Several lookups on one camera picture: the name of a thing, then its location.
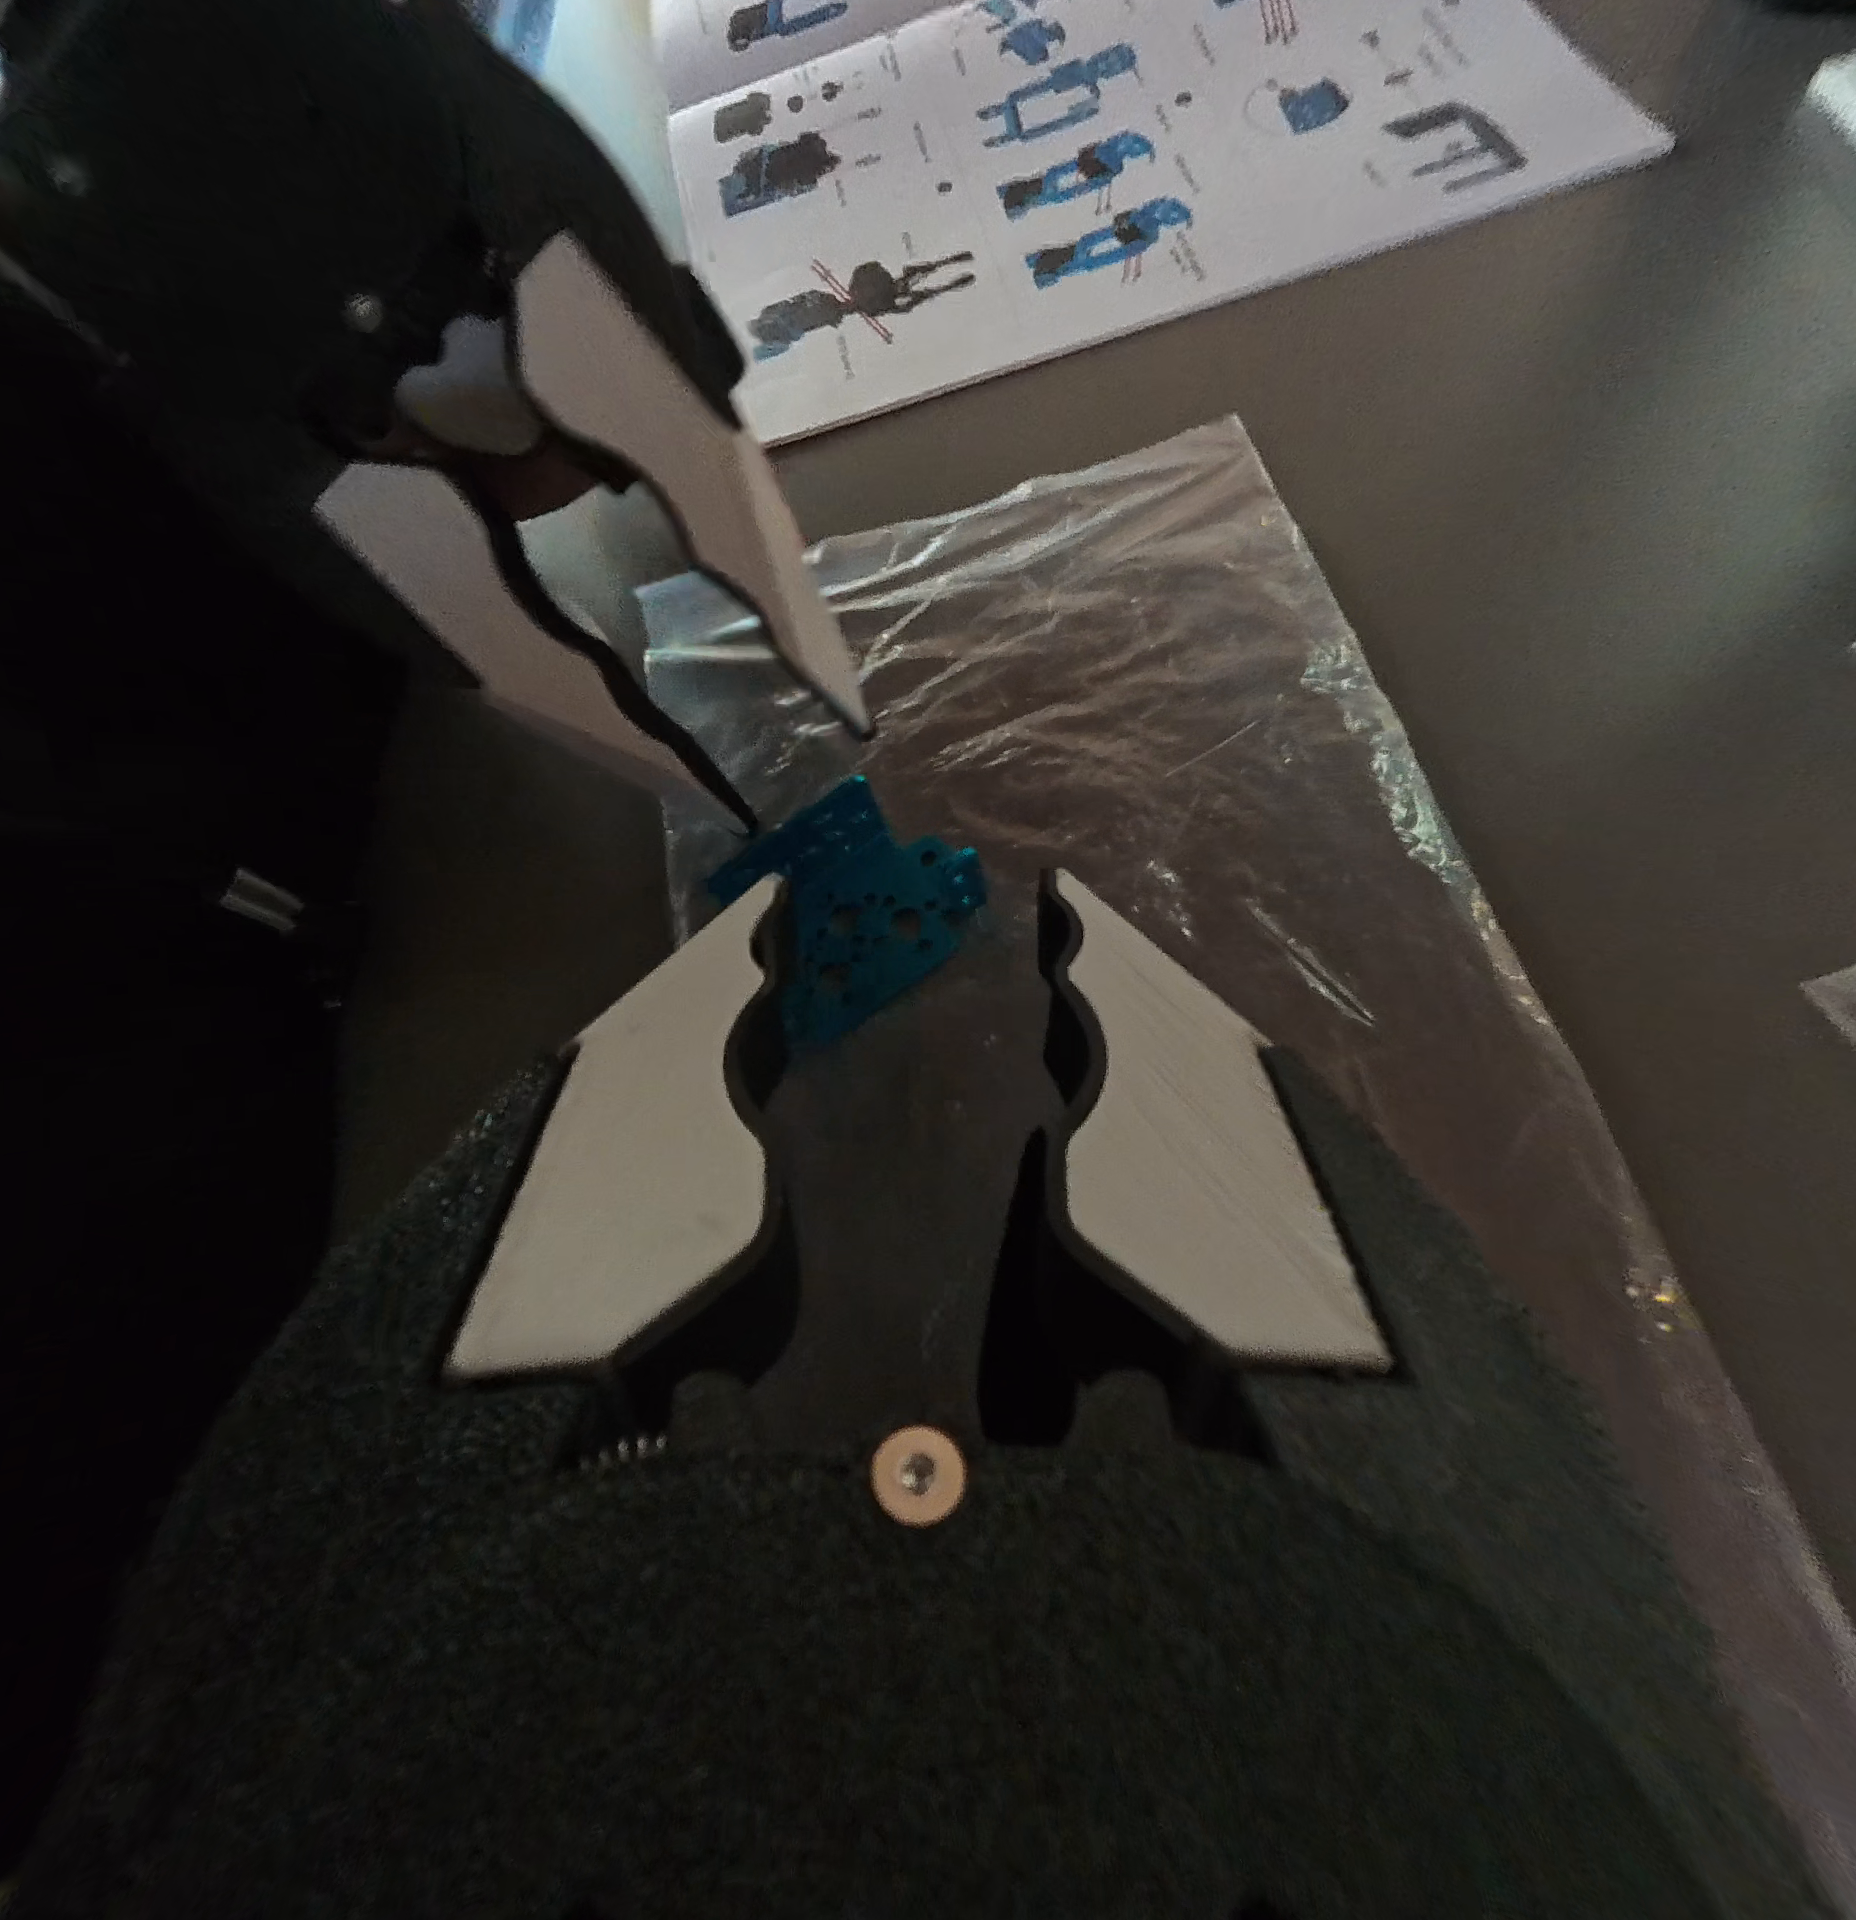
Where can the blue perforated metal bracket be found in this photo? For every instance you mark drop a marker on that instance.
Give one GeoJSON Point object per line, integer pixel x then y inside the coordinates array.
{"type": "Point", "coordinates": [852, 913]}

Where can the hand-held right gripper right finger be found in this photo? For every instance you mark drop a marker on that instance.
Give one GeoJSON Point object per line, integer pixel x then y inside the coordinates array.
{"type": "Point", "coordinates": [1215, 1200]}

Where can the clear plastic bag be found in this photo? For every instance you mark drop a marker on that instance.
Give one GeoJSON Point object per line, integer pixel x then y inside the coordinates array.
{"type": "Point", "coordinates": [1092, 632]}

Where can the white instruction manual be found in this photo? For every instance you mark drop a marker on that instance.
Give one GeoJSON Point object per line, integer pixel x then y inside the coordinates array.
{"type": "Point", "coordinates": [900, 150]}

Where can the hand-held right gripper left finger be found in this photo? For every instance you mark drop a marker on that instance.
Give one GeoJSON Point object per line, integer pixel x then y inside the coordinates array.
{"type": "Point", "coordinates": [628, 1200]}

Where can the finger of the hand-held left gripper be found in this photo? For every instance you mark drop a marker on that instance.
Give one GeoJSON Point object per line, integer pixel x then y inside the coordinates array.
{"type": "Point", "coordinates": [448, 584]}
{"type": "Point", "coordinates": [671, 419]}

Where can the scattered small parts bags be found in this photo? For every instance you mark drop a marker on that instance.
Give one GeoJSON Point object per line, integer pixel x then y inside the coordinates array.
{"type": "Point", "coordinates": [1854, 1021]}

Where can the grey desk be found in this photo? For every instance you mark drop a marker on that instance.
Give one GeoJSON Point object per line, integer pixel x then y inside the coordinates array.
{"type": "Point", "coordinates": [1618, 450]}

